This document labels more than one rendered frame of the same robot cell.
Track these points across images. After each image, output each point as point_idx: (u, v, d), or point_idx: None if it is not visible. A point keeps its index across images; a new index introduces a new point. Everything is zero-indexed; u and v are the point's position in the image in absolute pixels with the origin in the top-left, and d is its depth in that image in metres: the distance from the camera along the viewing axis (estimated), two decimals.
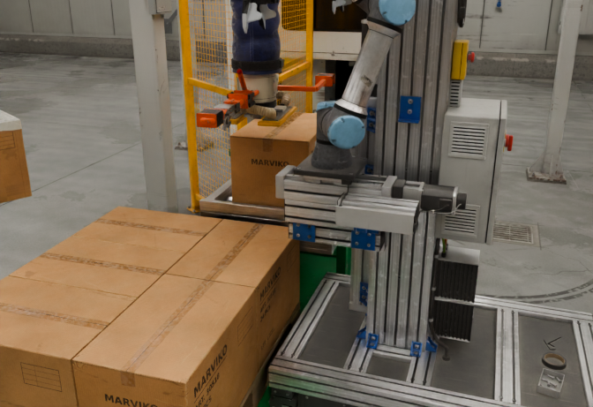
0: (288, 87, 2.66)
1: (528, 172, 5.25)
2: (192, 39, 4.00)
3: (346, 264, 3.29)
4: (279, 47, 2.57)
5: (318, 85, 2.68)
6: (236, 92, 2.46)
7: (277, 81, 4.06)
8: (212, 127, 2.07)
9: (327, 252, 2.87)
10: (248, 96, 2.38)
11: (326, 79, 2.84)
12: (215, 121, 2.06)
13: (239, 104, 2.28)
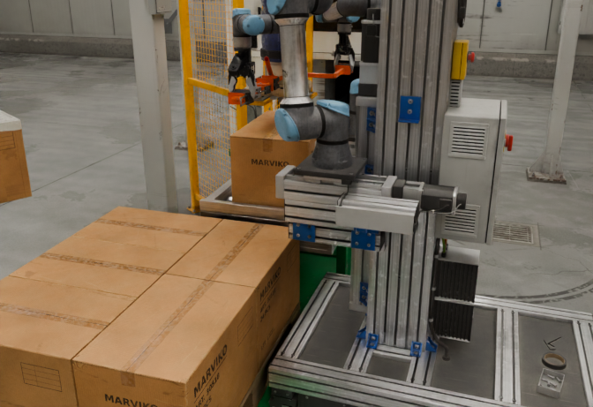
0: (310, 74, 3.01)
1: (528, 172, 5.25)
2: (192, 39, 4.00)
3: (346, 264, 3.29)
4: None
5: (336, 72, 3.02)
6: (264, 77, 2.82)
7: None
8: (240, 104, 2.44)
9: (327, 252, 2.87)
10: (273, 80, 2.74)
11: (344, 67, 3.18)
12: (244, 99, 2.43)
13: (269, 86, 2.63)
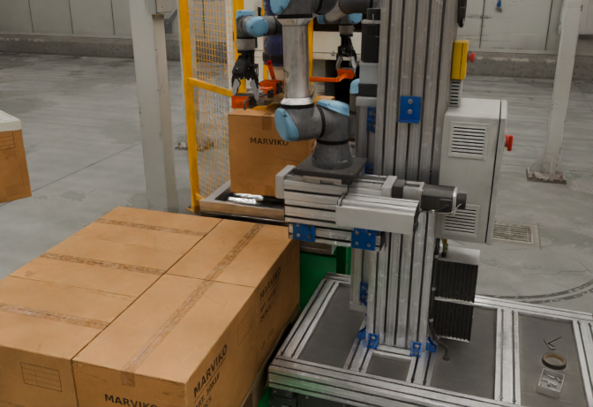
0: (312, 78, 2.99)
1: (528, 172, 5.25)
2: (192, 39, 4.00)
3: (346, 264, 3.29)
4: None
5: (339, 77, 3.00)
6: (266, 81, 2.80)
7: None
8: (243, 108, 2.41)
9: (327, 252, 2.87)
10: (276, 84, 2.72)
11: (347, 71, 3.16)
12: (248, 102, 2.40)
13: (273, 90, 2.61)
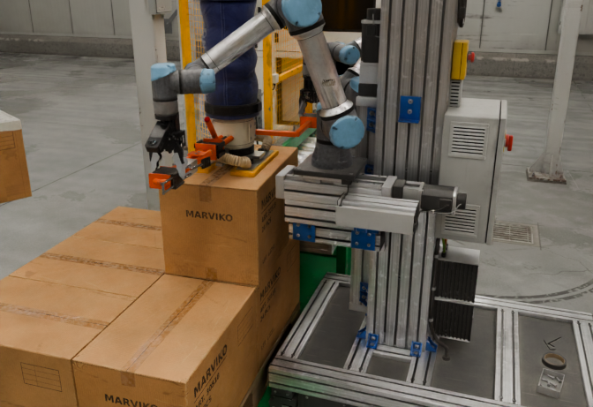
0: (266, 131, 2.43)
1: (528, 172, 5.25)
2: (192, 39, 4.00)
3: (346, 264, 3.29)
4: (256, 89, 2.34)
5: (299, 129, 2.44)
6: (206, 140, 2.24)
7: (277, 81, 4.06)
8: (165, 189, 1.86)
9: (327, 252, 2.87)
10: (216, 146, 2.16)
11: (311, 119, 2.60)
12: (169, 183, 1.84)
13: (208, 158, 2.05)
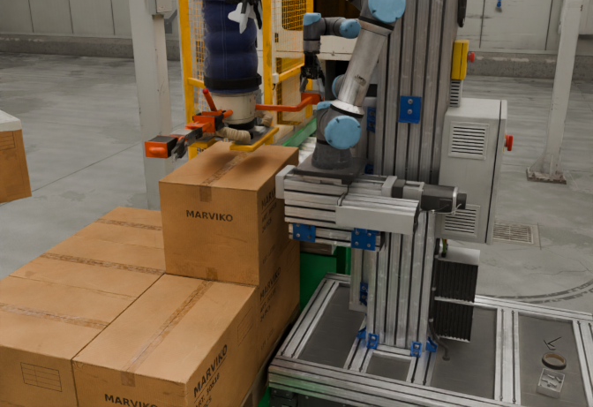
0: (266, 107, 2.40)
1: (528, 172, 5.25)
2: (192, 39, 4.00)
3: (346, 264, 3.29)
4: (256, 62, 2.31)
5: (300, 104, 2.41)
6: (205, 114, 2.21)
7: (277, 81, 4.06)
8: (161, 157, 1.83)
9: (327, 252, 2.87)
10: (215, 119, 2.13)
11: (312, 96, 2.57)
12: (166, 151, 1.82)
13: (201, 129, 2.03)
